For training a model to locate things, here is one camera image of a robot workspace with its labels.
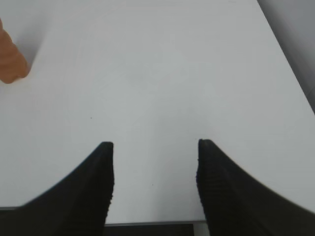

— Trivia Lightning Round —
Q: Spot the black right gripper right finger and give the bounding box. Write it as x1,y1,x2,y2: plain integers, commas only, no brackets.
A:
196,139,315,236

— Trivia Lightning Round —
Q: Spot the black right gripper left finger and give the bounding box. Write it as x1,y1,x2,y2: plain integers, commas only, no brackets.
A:
0,142,114,236

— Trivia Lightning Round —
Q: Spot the orange soda bottle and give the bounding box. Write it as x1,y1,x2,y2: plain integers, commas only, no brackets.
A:
0,21,30,84

